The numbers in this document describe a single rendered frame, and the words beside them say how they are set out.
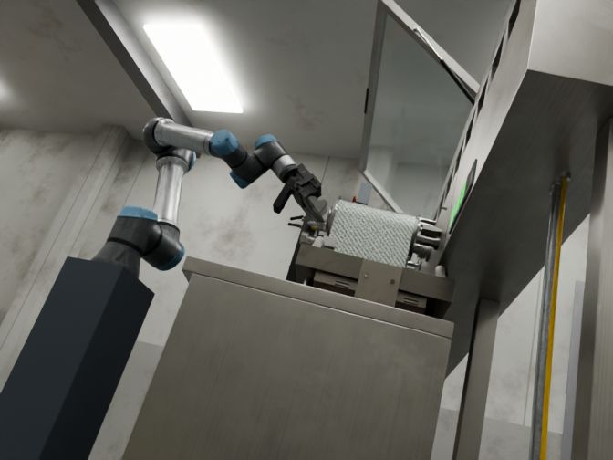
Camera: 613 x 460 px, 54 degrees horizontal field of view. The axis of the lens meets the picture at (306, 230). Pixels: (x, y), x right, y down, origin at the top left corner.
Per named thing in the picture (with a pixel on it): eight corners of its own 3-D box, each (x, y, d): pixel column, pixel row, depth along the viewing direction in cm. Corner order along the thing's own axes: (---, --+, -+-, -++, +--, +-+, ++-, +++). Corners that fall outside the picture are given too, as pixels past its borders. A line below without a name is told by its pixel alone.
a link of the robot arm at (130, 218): (98, 236, 184) (116, 199, 190) (127, 256, 194) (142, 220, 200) (126, 237, 178) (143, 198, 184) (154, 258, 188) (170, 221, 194)
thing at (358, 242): (316, 278, 172) (333, 223, 180) (398, 298, 169) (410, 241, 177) (316, 277, 172) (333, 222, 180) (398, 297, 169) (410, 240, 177)
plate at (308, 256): (296, 286, 167) (303, 266, 169) (440, 322, 162) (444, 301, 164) (295, 263, 153) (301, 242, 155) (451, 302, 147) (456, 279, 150)
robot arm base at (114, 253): (77, 260, 178) (91, 231, 182) (104, 281, 190) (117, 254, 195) (120, 267, 173) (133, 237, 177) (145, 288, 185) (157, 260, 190)
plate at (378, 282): (353, 301, 148) (363, 261, 152) (392, 311, 147) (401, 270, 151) (353, 297, 146) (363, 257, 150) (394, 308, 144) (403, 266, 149)
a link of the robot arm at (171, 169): (127, 258, 192) (150, 130, 222) (156, 278, 203) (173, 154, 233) (158, 249, 187) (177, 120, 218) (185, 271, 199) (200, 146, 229)
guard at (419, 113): (363, 170, 297) (364, 169, 297) (428, 245, 278) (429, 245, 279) (384, 5, 203) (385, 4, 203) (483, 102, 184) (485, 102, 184)
